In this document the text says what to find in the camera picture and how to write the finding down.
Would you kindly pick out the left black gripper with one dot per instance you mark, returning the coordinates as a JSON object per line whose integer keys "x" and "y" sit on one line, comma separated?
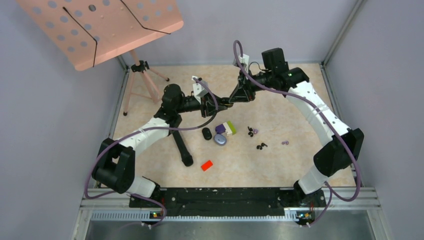
{"x": 208, "y": 104}

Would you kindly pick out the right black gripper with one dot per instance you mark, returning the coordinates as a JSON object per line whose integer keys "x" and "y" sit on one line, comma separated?
{"x": 243, "y": 92}

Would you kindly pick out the black earbud case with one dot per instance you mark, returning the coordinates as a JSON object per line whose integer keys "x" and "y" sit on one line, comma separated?
{"x": 226, "y": 101}
{"x": 207, "y": 134}

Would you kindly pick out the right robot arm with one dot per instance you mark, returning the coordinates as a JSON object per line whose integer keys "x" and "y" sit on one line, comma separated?
{"x": 341, "y": 144}

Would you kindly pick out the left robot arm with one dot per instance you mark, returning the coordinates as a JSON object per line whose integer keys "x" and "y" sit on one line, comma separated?
{"x": 115, "y": 163}

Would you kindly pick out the closed black earbud case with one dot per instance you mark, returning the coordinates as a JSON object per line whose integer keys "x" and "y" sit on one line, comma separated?
{"x": 207, "y": 134}

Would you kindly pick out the silver blue earbud case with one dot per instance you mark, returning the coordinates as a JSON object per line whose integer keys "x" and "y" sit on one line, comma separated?
{"x": 220, "y": 139}

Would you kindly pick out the purple white green block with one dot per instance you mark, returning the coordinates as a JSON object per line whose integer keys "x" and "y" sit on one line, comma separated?
{"x": 226, "y": 128}

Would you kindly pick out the red block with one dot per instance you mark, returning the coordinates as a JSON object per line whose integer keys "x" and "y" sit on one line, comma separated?
{"x": 207, "y": 165}

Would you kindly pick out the pink perforated music stand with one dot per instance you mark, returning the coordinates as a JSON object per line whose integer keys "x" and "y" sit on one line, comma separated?
{"x": 73, "y": 42}

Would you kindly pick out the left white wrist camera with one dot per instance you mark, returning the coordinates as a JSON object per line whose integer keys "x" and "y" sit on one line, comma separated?
{"x": 199, "y": 89}

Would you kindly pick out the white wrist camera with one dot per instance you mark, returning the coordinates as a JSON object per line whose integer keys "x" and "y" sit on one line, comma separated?
{"x": 244, "y": 61}
{"x": 199, "y": 89}

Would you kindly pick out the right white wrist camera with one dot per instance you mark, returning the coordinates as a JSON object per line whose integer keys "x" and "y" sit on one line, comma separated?
{"x": 244, "y": 61}

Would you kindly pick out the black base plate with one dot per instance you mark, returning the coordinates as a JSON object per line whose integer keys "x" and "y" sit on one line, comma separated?
{"x": 229, "y": 202}

